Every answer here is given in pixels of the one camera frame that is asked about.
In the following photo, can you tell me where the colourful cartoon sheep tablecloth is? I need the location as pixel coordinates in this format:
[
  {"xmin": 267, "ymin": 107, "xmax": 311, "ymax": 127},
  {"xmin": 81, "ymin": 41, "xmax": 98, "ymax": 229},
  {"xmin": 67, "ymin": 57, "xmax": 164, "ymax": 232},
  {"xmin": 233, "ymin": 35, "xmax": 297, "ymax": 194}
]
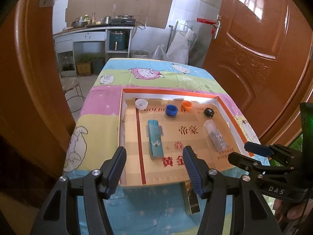
[{"xmin": 64, "ymin": 58, "xmax": 259, "ymax": 234}]

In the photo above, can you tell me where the dark green air fryer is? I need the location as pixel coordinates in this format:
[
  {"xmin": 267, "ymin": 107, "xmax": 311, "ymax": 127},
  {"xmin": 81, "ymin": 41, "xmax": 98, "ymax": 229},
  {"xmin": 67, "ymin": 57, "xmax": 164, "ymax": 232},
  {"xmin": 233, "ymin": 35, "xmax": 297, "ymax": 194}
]
[{"xmin": 109, "ymin": 31, "xmax": 127, "ymax": 50}]

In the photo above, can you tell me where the teal patterned rectangular box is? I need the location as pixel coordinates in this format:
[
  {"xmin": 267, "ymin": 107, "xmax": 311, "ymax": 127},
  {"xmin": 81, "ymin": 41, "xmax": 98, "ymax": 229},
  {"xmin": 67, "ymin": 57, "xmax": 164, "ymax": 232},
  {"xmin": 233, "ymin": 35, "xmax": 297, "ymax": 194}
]
[{"xmin": 148, "ymin": 119, "xmax": 164, "ymax": 159}]

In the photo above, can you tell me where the white kitchen counter cabinet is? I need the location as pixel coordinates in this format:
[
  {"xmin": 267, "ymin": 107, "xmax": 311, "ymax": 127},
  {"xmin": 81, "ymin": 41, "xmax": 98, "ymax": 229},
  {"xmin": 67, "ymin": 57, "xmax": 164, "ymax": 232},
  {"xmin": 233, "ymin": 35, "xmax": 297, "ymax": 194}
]
[{"xmin": 53, "ymin": 26, "xmax": 134, "ymax": 78}]

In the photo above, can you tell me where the person's right hand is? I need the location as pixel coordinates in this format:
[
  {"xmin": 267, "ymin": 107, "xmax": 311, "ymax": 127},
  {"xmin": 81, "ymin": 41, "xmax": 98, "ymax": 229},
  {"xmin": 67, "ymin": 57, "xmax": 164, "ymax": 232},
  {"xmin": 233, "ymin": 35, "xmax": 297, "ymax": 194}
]
[{"xmin": 273, "ymin": 199, "xmax": 312, "ymax": 222}]

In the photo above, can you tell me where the black gas stove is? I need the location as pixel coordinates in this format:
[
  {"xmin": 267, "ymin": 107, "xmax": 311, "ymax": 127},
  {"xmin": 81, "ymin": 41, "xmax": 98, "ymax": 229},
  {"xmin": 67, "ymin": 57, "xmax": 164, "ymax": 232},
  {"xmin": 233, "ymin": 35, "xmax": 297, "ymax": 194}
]
[{"xmin": 110, "ymin": 15, "xmax": 136, "ymax": 27}]

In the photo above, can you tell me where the shallow orange-rimmed cardboard tray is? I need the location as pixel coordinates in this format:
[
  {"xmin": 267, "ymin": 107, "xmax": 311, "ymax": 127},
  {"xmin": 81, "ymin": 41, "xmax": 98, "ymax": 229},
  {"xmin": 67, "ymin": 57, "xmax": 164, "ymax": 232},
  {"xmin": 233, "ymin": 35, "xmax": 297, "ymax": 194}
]
[{"xmin": 118, "ymin": 88, "xmax": 251, "ymax": 187}]

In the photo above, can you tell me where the blue bottle cap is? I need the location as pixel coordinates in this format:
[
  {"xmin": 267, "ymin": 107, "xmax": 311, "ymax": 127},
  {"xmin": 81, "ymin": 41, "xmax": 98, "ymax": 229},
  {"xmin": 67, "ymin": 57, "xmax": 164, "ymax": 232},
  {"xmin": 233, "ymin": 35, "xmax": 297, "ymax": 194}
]
[{"xmin": 165, "ymin": 105, "xmax": 178, "ymax": 117}]

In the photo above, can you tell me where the gold rectangular box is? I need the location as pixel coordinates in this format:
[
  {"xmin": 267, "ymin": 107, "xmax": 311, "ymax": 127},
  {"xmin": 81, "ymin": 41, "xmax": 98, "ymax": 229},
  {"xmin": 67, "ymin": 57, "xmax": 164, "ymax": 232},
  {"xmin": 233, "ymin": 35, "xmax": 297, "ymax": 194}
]
[{"xmin": 180, "ymin": 181, "xmax": 200, "ymax": 215}]

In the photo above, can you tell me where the metal stool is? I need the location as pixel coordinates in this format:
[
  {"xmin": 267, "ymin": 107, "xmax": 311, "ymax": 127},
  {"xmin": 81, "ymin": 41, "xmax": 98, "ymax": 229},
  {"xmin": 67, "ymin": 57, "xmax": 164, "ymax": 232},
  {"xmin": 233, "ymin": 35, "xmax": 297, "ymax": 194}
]
[{"xmin": 60, "ymin": 77, "xmax": 85, "ymax": 103}]

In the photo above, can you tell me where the orange bottle cap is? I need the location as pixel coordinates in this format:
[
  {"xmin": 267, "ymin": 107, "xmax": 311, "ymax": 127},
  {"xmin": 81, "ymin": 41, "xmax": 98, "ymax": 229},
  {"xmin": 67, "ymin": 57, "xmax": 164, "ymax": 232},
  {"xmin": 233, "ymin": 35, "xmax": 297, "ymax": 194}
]
[{"xmin": 181, "ymin": 100, "xmax": 192, "ymax": 111}]

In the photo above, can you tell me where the brown wooden door frame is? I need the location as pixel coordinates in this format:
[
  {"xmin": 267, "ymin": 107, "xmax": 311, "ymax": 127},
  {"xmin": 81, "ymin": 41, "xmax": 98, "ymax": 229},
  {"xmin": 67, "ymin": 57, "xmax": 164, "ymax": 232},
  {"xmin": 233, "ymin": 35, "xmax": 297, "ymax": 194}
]
[{"xmin": 0, "ymin": 0, "xmax": 76, "ymax": 177}]

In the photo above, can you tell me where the black bottle cap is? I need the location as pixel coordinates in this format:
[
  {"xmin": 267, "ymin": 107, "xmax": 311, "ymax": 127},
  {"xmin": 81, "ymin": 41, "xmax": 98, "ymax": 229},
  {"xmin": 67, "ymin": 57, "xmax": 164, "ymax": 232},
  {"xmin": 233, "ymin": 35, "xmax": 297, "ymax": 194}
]
[{"xmin": 204, "ymin": 108, "xmax": 215, "ymax": 118}]

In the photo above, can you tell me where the clear patterned rectangular box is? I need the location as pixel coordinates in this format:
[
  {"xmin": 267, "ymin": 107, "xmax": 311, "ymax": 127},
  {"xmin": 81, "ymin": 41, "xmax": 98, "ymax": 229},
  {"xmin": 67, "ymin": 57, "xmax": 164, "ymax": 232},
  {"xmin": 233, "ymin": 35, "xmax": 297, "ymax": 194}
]
[{"xmin": 204, "ymin": 119, "xmax": 228, "ymax": 152}]

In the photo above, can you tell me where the white bottle cap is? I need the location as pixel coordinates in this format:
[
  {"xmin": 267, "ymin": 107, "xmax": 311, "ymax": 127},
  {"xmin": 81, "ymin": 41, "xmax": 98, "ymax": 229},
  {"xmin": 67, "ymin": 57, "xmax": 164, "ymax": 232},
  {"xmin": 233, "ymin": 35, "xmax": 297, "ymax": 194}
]
[{"xmin": 135, "ymin": 99, "xmax": 148, "ymax": 110}]

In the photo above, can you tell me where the white woven sack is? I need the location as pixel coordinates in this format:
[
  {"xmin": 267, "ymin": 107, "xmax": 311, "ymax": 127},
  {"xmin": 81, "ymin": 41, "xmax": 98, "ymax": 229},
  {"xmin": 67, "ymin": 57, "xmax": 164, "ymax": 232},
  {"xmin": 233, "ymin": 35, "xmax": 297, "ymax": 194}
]
[{"xmin": 166, "ymin": 28, "xmax": 196, "ymax": 65}]

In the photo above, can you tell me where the potted plant crate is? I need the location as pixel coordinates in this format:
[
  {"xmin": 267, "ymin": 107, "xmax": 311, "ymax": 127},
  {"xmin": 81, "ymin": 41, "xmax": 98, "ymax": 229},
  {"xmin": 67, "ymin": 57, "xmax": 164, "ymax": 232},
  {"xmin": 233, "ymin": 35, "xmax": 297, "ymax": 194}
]
[{"xmin": 75, "ymin": 52, "xmax": 92, "ymax": 76}]

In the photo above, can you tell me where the brown wooden door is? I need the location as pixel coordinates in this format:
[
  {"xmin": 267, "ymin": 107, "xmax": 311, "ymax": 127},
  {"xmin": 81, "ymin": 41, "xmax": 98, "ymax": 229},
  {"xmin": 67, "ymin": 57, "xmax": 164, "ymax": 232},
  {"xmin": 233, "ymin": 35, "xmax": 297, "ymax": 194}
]
[{"xmin": 203, "ymin": 0, "xmax": 312, "ymax": 142}]

